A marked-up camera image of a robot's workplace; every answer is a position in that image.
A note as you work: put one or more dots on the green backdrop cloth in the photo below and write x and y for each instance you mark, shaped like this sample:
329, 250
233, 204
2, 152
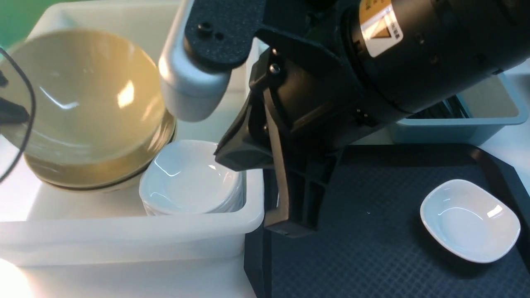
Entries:
18, 17

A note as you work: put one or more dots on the white square saucer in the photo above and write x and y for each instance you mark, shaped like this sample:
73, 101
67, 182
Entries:
470, 222

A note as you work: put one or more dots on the bundle of black chopsticks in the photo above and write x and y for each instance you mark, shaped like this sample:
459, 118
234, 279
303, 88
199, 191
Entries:
450, 108

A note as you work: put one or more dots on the yellow noodle bowl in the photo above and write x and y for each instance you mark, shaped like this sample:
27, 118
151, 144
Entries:
97, 94

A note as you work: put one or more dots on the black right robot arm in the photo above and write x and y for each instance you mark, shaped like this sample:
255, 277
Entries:
420, 52

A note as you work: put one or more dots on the stack of white saucers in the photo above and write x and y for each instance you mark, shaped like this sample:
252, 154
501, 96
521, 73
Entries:
184, 178

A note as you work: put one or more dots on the blue chopstick bin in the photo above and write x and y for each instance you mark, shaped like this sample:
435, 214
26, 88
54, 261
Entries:
492, 104

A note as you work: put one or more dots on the stacked yellow bowls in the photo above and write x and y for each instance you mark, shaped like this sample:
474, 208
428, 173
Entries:
103, 175

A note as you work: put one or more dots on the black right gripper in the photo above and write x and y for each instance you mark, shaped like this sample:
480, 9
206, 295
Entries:
309, 95

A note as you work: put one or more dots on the black plastic tray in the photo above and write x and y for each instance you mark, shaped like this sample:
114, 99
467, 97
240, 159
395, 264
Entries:
371, 242

